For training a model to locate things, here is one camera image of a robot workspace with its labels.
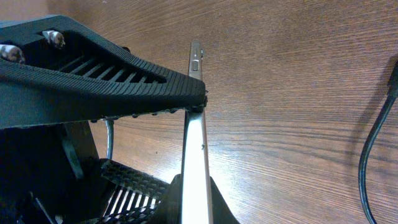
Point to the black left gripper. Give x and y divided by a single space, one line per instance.
51 174

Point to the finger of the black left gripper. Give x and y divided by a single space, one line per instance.
71 73
127 195

